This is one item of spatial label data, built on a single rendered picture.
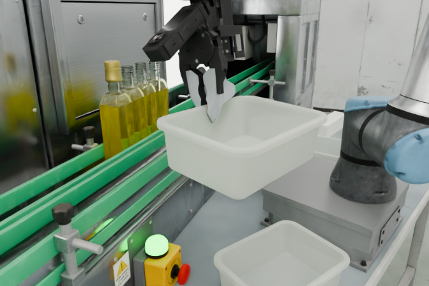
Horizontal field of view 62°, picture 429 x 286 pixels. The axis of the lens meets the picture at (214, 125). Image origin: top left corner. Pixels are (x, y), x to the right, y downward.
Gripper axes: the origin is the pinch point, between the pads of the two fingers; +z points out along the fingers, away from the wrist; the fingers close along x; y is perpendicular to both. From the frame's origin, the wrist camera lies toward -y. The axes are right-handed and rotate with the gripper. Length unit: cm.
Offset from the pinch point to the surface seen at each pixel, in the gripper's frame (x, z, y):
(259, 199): 18, 33, 36
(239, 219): 15.8, 33.3, 24.0
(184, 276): 7.8, 30.3, -3.5
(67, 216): 8.0, 9.6, -22.1
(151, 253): 12.7, 25.3, -6.6
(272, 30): 61, -17, 122
